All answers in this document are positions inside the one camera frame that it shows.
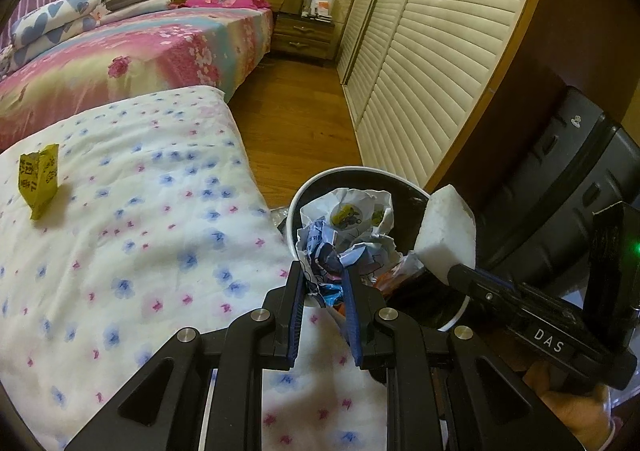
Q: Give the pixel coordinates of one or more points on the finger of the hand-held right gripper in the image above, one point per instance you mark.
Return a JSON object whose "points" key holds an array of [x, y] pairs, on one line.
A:
{"points": [[482, 288]]}

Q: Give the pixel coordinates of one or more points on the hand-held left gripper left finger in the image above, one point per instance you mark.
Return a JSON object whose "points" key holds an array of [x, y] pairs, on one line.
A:
{"points": [[295, 326]]}

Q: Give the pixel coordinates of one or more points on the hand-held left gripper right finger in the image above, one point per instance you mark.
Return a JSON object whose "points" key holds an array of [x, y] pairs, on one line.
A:
{"points": [[353, 321]]}

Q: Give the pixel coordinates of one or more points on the white foam block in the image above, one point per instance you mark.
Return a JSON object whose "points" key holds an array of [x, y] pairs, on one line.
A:
{"points": [[445, 231]]}

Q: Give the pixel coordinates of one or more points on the white printed wrapper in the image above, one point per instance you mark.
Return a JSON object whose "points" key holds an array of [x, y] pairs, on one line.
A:
{"points": [[345, 221]]}

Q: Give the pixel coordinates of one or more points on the black bin with white rim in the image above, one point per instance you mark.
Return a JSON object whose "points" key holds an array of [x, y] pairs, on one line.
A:
{"points": [[411, 201]]}

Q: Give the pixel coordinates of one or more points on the person's right hand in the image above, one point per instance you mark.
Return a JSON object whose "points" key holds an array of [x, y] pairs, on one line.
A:
{"points": [[575, 401]]}

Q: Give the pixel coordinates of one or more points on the orange white wrapper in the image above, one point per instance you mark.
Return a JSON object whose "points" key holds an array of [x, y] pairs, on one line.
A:
{"points": [[387, 278]]}

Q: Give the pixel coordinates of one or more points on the black suitcase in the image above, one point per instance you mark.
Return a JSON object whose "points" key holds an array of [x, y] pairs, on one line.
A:
{"points": [[550, 171]]}

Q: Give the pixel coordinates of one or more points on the white floral quilt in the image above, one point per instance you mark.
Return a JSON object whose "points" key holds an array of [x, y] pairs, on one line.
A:
{"points": [[150, 256]]}

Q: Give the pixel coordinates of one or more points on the cream slatted wardrobe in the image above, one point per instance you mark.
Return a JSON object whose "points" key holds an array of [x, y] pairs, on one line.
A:
{"points": [[425, 56]]}

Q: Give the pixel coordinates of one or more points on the wooden nightstand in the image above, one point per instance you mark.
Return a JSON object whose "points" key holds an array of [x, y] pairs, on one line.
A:
{"points": [[302, 36]]}

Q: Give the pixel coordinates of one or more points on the yellow snack packet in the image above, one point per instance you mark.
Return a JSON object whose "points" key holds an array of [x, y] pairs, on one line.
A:
{"points": [[40, 176]]}

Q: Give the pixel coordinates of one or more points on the pink floral bed sheet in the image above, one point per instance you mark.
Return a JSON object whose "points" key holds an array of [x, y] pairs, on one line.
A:
{"points": [[150, 56]]}

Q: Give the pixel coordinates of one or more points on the white box with orange label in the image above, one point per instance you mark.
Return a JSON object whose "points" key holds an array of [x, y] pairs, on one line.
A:
{"points": [[322, 1]]}

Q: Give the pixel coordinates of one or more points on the pink pillow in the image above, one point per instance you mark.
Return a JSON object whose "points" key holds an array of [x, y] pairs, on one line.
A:
{"points": [[225, 2]]}

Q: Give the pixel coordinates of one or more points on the heart print folded blanket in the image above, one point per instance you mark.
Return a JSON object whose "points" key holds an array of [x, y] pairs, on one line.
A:
{"points": [[50, 21]]}

